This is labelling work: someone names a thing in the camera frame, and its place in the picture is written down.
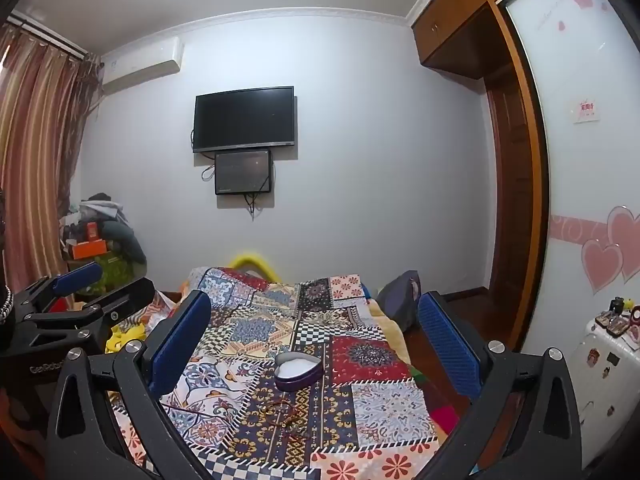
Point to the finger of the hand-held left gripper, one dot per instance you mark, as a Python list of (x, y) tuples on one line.
[(77, 277), (125, 296)]

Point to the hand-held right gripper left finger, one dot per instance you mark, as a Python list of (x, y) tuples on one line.
[(180, 342)]

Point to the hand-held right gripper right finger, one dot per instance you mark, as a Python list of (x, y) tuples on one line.
[(450, 345)]

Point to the gold bangle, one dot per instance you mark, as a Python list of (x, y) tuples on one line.
[(276, 407)]

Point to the purple heart-shaped tin box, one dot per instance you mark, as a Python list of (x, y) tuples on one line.
[(297, 370)]

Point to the green printed bag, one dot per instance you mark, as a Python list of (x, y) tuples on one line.
[(112, 272)]

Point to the orange box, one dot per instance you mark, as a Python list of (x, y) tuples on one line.
[(87, 249)]

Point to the yellow cloth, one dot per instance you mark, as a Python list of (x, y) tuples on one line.
[(122, 339)]

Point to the small red box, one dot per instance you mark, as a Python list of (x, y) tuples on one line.
[(91, 231)]

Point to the pile of clothes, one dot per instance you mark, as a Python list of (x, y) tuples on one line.
[(112, 220)]

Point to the grey bag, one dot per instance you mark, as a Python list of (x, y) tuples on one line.
[(397, 302)]

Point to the striped brown curtain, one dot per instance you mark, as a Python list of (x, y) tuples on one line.
[(40, 160)]

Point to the patchwork printed blanket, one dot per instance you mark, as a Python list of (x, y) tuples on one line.
[(320, 340)]

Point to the white suitcase with stickers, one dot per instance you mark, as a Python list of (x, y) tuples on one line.
[(605, 385)]

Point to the makeup palette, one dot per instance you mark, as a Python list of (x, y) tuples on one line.
[(617, 325)]

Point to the white heart-print sliding door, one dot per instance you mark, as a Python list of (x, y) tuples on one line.
[(585, 185)]

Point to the white air conditioner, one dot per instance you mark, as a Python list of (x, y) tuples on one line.
[(142, 67)]

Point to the white and red label sticker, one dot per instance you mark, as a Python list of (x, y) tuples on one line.
[(584, 110)]

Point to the wooden overhead cabinet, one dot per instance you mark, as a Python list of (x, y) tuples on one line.
[(450, 25)]

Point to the small black wall monitor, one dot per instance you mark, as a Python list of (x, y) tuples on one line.
[(243, 172)]

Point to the wooden wardrobe frame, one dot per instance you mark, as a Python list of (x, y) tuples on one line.
[(532, 160)]

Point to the black wall television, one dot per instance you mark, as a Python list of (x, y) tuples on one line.
[(244, 119)]

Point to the curtain rail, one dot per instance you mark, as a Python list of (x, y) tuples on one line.
[(55, 35)]

